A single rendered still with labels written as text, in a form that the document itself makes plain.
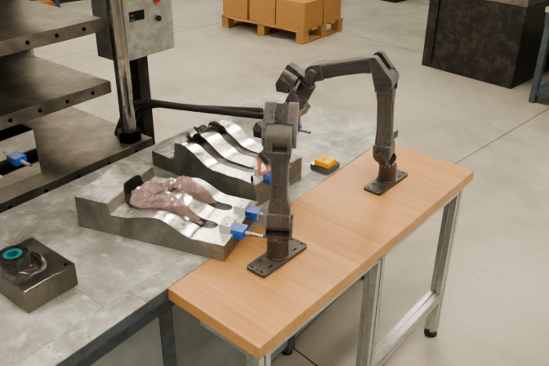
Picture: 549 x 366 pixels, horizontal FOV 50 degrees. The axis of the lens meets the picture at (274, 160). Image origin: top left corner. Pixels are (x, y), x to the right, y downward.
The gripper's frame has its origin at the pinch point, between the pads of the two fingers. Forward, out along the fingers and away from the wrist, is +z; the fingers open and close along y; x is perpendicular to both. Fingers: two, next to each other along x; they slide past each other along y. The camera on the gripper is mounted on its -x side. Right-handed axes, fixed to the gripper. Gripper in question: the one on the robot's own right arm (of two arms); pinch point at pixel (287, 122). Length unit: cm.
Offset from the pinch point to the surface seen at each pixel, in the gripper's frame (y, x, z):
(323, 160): -0.5, 19.6, 2.7
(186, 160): 36.4, -12.2, 14.2
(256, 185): 36.1, 15.3, -1.2
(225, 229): 59, 23, -3
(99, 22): 29, -74, 2
